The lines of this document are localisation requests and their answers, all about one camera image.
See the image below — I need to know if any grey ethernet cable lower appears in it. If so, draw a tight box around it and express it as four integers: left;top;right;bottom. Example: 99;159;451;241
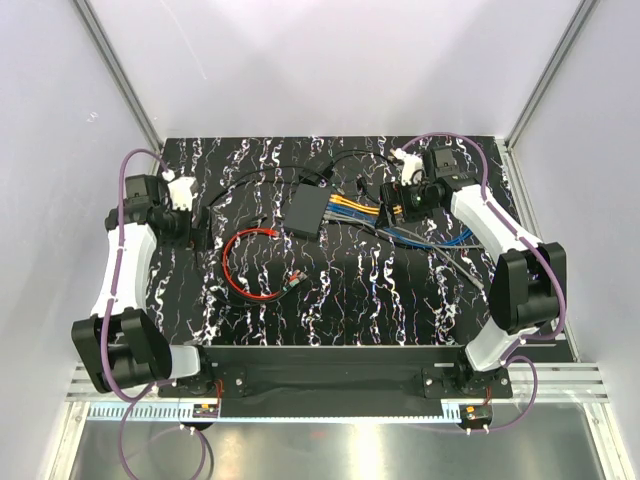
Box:
319;215;486;289

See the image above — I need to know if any blue ethernet cable lower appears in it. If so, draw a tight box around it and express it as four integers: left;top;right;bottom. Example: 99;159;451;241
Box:
323;210;481;250

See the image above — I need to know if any red ethernet cable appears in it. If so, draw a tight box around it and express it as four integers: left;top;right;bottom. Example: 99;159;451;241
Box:
222;227;296;302

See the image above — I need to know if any grey ethernet cable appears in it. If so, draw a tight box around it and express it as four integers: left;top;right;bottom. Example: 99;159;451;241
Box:
321;212;486;287
319;215;486;289

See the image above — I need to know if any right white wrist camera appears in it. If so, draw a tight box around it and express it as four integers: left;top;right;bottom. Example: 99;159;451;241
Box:
391;148;425;186

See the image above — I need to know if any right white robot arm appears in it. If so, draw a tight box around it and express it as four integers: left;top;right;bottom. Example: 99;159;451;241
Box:
376;147;566;397

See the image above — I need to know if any black network switch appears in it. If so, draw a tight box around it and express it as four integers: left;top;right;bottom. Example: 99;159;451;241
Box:
283;184;331;241

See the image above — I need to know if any grey ethernet cable upper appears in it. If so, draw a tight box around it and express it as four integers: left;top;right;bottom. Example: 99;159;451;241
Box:
321;212;486;287

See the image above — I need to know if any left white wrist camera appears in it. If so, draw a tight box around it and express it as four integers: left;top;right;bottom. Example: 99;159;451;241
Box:
161;170;198;212

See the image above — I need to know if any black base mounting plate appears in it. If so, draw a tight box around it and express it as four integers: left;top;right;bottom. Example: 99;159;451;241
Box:
157;345;514;400

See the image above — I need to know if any thin black power cable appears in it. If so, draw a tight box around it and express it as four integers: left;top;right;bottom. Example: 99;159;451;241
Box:
205;165;306;216

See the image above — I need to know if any aluminium frame rail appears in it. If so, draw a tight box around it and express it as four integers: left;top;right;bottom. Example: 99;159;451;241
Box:
64;363;611;402

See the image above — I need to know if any yellow ethernet cable lower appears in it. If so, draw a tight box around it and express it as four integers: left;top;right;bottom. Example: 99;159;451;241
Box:
327;200;383;217

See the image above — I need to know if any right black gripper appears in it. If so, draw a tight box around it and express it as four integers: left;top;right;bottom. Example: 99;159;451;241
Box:
374;178;440;230

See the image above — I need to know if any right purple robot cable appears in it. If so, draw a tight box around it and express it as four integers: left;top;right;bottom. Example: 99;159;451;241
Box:
399;131;568;431

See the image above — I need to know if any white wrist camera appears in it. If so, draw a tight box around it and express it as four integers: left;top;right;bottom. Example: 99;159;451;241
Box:
391;148;425;186
161;170;198;212

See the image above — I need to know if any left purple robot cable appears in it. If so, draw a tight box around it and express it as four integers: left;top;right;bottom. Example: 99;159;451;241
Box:
98;148;207;477

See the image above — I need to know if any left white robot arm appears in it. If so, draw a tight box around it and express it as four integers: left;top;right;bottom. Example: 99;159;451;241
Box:
71;173;216;396

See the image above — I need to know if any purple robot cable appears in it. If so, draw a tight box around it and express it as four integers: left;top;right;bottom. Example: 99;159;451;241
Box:
98;148;207;477
399;131;568;431

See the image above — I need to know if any black power adapter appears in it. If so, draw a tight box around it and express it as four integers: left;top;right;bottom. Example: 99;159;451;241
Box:
298;172;332;188

